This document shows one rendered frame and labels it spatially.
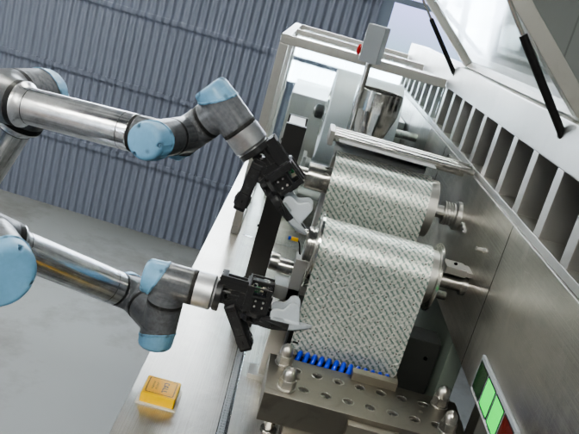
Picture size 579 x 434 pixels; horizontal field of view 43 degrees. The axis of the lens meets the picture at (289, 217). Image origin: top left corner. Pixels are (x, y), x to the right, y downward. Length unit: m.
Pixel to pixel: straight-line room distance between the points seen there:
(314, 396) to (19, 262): 0.59
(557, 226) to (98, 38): 3.91
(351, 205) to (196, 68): 3.08
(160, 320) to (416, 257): 0.54
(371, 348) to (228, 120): 0.56
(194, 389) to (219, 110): 0.59
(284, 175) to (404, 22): 3.14
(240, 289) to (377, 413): 0.37
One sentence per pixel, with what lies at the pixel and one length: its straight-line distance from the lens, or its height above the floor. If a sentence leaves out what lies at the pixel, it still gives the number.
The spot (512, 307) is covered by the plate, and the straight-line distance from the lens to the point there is 1.34.
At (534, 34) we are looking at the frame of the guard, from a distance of 1.34.
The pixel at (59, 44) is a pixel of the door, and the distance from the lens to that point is 5.00.
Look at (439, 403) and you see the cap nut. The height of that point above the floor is 1.04.
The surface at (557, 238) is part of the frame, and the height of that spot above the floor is 1.46.
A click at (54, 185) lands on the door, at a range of 5.16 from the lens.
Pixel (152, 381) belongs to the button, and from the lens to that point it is 1.58.
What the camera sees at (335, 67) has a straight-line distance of 2.48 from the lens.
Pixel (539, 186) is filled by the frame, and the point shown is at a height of 1.52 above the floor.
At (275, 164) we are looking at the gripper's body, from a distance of 1.52.
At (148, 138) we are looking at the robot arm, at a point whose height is 1.41.
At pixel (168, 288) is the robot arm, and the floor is 1.11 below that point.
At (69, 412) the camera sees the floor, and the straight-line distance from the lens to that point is 3.10.
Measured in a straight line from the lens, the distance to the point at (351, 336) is 1.59.
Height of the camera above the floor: 1.73
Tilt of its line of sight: 16 degrees down
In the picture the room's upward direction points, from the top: 16 degrees clockwise
